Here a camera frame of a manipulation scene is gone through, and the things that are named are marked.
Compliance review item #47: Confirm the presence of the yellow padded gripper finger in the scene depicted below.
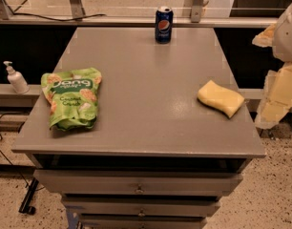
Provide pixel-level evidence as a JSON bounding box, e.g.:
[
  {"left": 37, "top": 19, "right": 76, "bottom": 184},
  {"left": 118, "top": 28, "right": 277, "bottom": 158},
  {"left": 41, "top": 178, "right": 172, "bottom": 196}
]
[
  {"left": 255, "top": 63, "right": 292, "bottom": 129},
  {"left": 252, "top": 24, "right": 276, "bottom": 48}
]

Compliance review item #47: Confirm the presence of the green rice chip bag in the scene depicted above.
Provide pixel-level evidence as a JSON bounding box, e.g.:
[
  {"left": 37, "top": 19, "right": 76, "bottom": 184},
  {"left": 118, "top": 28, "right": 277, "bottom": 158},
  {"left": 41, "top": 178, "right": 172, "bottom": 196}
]
[{"left": 41, "top": 68, "right": 102, "bottom": 131}]

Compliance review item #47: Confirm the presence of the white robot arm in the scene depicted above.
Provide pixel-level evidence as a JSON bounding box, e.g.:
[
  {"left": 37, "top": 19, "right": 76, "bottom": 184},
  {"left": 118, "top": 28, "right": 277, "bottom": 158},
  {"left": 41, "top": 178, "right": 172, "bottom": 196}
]
[{"left": 252, "top": 3, "right": 292, "bottom": 129}]

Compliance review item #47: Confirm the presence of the blue pepsi can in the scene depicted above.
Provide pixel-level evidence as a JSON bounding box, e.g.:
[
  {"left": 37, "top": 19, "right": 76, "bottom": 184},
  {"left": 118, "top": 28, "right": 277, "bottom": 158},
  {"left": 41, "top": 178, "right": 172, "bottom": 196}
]
[{"left": 155, "top": 6, "right": 174, "bottom": 44}]

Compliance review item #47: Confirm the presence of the yellow sponge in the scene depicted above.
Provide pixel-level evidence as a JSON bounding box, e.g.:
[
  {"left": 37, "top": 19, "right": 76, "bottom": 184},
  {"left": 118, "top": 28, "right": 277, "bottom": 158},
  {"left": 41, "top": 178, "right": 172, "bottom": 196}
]
[{"left": 198, "top": 80, "right": 244, "bottom": 118}]

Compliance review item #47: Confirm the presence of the white pump bottle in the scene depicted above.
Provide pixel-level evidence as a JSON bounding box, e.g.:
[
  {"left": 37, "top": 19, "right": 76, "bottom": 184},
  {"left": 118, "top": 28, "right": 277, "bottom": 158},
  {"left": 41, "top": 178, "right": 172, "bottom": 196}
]
[{"left": 4, "top": 61, "right": 30, "bottom": 94}]

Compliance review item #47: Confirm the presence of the black cable on ledge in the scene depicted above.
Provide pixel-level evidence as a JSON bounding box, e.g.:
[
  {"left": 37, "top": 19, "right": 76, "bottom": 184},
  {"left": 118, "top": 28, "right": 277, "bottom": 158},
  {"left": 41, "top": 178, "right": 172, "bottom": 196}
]
[{"left": 12, "top": 12, "right": 107, "bottom": 22}]

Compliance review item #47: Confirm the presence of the black floor bracket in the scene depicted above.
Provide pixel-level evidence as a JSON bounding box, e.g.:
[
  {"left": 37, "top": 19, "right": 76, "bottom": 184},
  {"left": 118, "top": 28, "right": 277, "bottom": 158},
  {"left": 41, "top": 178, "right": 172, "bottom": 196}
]
[{"left": 19, "top": 178, "right": 39, "bottom": 215}]

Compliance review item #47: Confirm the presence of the black floor cable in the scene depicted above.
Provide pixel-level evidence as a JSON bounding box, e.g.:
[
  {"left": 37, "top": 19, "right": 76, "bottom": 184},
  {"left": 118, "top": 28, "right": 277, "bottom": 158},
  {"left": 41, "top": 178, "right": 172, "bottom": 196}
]
[{"left": 0, "top": 112, "right": 31, "bottom": 189}]

